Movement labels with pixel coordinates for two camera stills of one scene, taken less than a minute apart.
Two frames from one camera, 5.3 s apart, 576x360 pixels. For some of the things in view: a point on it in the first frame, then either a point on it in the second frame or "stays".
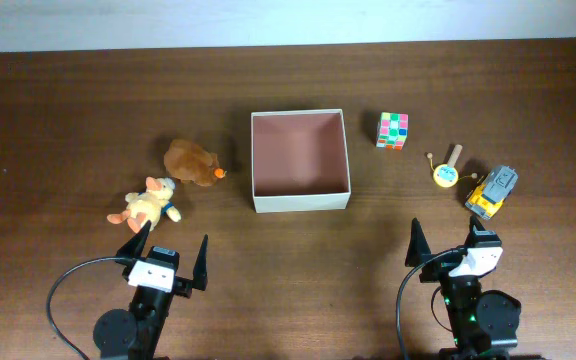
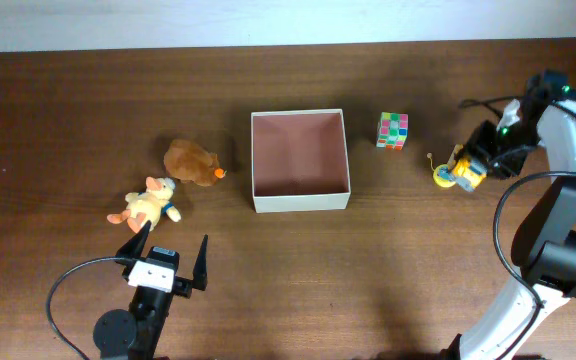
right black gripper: x=440 y=266 → x=481 y=139
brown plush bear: x=190 y=162 stays
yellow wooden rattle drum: x=446 y=175 stays
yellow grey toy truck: x=487 y=198 → x=469 y=173
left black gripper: x=184 y=286 stays
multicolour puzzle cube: x=393 y=130 stays
